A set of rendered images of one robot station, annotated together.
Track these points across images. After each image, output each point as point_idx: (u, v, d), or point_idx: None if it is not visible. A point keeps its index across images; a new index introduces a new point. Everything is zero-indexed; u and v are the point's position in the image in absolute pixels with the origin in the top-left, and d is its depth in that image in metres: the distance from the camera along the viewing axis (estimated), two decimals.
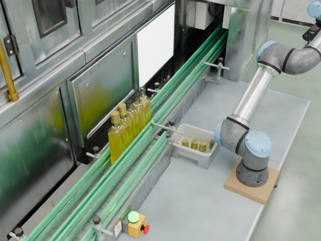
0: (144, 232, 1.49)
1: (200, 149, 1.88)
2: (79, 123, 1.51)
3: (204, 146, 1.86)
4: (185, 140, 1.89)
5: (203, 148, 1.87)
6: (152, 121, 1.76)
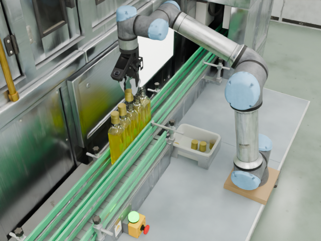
0: (144, 232, 1.49)
1: (200, 149, 1.88)
2: (79, 123, 1.51)
3: (204, 146, 1.86)
4: (127, 90, 1.54)
5: (203, 148, 1.87)
6: (152, 121, 1.76)
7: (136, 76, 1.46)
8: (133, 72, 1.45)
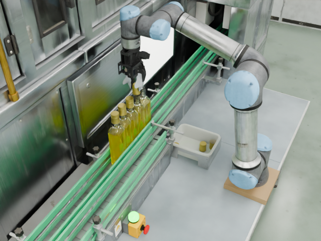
0: (144, 232, 1.49)
1: (200, 149, 1.88)
2: (79, 123, 1.51)
3: (204, 146, 1.86)
4: (128, 97, 1.58)
5: (203, 148, 1.87)
6: (152, 121, 1.76)
7: None
8: None
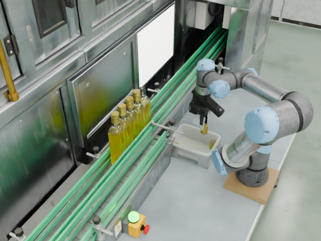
0: (144, 232, 1.49)
1: (202, 131, 1.81)
2: (79, 123, 1.51)
3: (205, 128, 1.79)
4: (128, 97, 1.58)
5: (204, 130, 1.80)
6: (152, 121, 1.76)
7: None
8: None
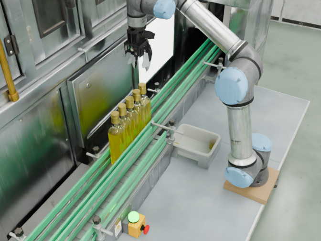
0: (144, 232, 1.49)
1: (145, 91, 1.67)
2: (79, 123, 1.51)
3: (145, 84, 1.66)
4: (128, 97, 1.58)
5: (145, 88, 1.67)
6: (152, 121, 1.76)
7: None
8: None
